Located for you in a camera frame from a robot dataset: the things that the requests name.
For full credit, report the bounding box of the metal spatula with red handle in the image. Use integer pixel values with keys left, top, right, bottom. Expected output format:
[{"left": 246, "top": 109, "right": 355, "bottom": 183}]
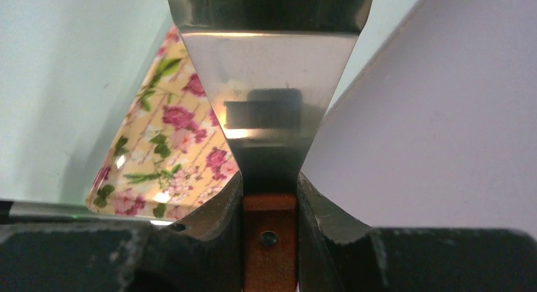
[{"left": 168, "top": 0, "right": 372, "bottom": 291}]

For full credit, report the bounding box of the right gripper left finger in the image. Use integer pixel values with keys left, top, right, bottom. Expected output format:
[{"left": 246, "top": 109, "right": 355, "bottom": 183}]
[{"left": 1, "top": 175, "right": 242, "bottom": 291}]

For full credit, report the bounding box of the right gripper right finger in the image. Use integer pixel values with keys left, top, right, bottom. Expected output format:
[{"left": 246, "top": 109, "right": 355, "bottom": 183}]
[{"left": 298, "top": 175, "right": 536, "bottom": 291}]

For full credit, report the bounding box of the floral cloth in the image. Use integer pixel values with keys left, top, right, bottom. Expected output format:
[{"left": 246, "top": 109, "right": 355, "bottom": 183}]
[{"left": 86, "top": 27, "right": 237, "bottom": 220}]

